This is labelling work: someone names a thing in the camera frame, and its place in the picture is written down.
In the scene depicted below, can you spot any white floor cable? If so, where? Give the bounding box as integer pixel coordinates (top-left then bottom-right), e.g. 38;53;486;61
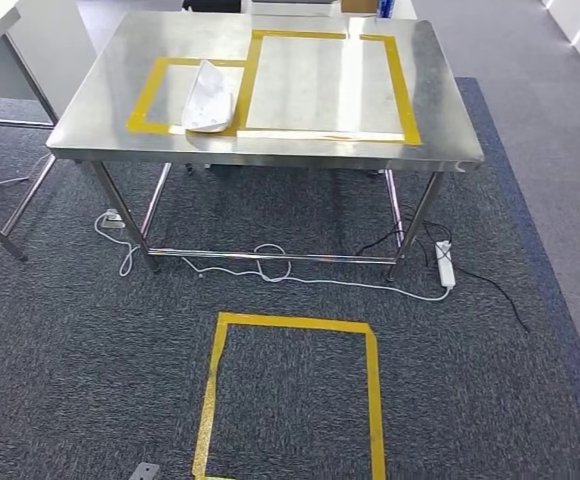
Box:
94;210;454;304

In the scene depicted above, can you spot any black floor cable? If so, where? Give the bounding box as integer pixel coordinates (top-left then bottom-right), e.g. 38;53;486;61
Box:
355;221;531;334

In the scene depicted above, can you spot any stainless steel workbench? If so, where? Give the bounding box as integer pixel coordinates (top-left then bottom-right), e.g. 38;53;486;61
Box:
45;9;485;283

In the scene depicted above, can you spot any pale grey table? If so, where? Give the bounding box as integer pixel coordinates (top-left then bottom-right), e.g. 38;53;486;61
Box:
242;0;418;21

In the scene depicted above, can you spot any white power strip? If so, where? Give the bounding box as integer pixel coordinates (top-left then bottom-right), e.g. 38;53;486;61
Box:
435;239;457;290

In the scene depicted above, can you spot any grey metal plate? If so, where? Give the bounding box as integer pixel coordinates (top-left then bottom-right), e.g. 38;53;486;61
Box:
128;461;162;480

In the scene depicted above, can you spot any white curved plastic part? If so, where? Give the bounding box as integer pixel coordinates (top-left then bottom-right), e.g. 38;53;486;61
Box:
181;59;234;134

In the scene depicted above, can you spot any black zip case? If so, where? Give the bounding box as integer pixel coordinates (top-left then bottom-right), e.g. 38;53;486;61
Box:
182;0;243;15

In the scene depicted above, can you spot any brown cardboard box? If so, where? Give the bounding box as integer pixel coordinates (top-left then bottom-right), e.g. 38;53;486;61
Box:
340;0;380;16

